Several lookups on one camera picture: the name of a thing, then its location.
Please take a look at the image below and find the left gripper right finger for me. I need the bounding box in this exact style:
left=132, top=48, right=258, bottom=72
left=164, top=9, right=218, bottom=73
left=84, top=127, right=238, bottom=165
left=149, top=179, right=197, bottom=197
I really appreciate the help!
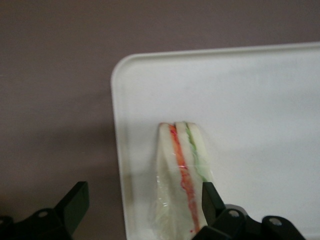
left=192, top=181, right=251, bottom=240

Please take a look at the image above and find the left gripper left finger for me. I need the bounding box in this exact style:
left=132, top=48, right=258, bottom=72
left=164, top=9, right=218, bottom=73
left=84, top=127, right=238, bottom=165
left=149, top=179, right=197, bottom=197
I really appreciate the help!
left=18, top=181, right=90, bottom=240

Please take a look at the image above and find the plastic triangle sandwich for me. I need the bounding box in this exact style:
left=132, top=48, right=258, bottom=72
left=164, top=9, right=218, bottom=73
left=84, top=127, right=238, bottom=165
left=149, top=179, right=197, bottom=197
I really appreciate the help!
left=147, top=121, right=213, bottom=240

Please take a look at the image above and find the cream plastic tray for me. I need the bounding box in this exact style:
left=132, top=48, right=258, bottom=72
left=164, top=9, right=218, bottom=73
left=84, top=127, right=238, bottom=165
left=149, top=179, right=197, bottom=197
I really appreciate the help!
left=111, top=41, right=320, bottom=240

